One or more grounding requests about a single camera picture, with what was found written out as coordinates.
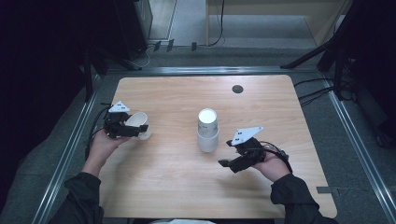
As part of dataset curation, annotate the hand-held gripper black cable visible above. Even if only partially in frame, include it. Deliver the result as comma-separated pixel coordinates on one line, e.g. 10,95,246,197
259,141,294,175
84,105,109,161

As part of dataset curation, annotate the black tripod stand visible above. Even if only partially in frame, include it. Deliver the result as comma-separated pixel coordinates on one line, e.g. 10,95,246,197
279,0,362,101

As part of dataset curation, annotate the person's right hand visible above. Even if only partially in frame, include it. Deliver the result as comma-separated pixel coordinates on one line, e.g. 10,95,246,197
251,153,292,184

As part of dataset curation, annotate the person's left hand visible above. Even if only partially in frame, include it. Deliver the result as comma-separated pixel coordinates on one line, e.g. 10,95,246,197
84,131,133,172

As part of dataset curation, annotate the left hand-held gripper black cable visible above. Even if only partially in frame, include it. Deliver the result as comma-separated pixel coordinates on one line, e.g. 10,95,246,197
84,105,109,161

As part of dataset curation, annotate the black floor cable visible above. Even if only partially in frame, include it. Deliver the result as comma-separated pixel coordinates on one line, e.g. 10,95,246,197
299,91,332,107
298,87,334,101
293,77,334,88

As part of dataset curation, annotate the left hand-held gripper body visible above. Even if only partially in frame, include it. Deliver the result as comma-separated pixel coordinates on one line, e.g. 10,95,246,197
102,100,132,139

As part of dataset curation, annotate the light wooden cabinet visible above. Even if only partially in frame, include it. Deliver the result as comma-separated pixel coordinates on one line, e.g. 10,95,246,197
205,0,354,48

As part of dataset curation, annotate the right hand-held gripper black cable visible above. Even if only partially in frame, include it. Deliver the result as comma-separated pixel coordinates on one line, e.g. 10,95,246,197
259,141,294,175

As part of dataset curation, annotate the white floor cable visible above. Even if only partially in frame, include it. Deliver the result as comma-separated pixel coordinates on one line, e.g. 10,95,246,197
134,43,152,68

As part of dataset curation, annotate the black hanging cable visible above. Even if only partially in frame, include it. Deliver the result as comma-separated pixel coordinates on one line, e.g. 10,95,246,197
208,0,226,48

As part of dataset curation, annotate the stack of white paper cups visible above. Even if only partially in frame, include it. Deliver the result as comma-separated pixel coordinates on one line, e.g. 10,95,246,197
196,107,220,154

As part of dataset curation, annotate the aluminium floor rail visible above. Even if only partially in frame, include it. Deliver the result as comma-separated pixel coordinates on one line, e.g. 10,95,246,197
320,74,396,224
106,65,319,76
31,74,104,224

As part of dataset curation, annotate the person's white garment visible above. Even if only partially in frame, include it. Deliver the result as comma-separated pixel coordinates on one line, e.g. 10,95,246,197
148,218,216,224

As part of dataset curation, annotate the leaf-print white paper cup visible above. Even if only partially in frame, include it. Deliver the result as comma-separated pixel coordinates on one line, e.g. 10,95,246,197
124,111,152,141

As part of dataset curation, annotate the dark curtain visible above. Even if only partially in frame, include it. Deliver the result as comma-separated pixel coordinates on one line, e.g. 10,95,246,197
0,0,94,200
339,0,396,150

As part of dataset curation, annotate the black cabinet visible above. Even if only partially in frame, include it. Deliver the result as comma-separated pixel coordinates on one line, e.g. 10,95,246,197
113,0,153,62

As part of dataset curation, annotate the black metal stand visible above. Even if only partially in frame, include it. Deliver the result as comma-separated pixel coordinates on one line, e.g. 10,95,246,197
81,43,144,102

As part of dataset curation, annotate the grey tape strip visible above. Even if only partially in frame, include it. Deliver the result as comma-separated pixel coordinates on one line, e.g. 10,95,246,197
316,186,340,196

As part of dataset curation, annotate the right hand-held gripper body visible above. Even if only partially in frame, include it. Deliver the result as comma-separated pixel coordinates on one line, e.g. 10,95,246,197
230,126,266,175

